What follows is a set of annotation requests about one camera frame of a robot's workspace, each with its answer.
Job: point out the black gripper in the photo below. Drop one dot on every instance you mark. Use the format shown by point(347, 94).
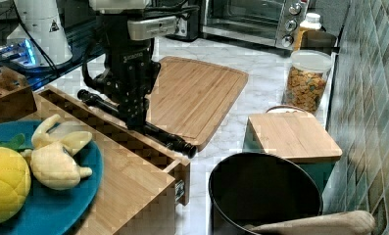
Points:
point(130, 72)

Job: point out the bamboo wooden drawer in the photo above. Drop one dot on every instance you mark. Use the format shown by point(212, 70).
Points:
point(54, 101)

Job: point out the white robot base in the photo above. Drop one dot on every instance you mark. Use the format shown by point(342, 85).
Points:
point(39, 41)

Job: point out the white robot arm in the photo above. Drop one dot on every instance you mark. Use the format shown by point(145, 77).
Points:
point(134, 10)

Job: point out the bamboo drawer cabinet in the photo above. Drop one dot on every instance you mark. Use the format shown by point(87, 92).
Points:
point(134, 197)

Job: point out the bamboo cutting board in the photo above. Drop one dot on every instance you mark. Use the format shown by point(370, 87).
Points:
point(191, 98)

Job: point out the cream plush animal toy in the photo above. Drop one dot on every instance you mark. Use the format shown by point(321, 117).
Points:
point(51, 159)

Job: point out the wooden organizer box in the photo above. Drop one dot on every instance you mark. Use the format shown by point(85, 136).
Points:
point(16, 97)

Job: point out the teal blue plate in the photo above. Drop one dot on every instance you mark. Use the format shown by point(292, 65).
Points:
point(47, 211)

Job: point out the black frying pan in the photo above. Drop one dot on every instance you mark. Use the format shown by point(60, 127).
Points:
point(261, 194)

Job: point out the yellow plush corn toy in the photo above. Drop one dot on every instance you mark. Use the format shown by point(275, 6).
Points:
point(15, 183)

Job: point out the white plate behind box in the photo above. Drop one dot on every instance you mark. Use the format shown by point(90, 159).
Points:
point(284, 109)

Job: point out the silver toaster oven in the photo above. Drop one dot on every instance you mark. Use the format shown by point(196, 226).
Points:
point(268, 22)

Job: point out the teal box with bamboo lid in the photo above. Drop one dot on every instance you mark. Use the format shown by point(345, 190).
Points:
point(297, 137)

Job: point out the clear cereal jar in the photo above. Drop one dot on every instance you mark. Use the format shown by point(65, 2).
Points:
point(307, 79)

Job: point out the yellow bottle with white cap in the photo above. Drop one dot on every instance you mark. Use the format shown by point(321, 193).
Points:
point(310, 22)

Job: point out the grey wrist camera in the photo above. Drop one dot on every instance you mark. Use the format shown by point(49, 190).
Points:
point(151, 27)

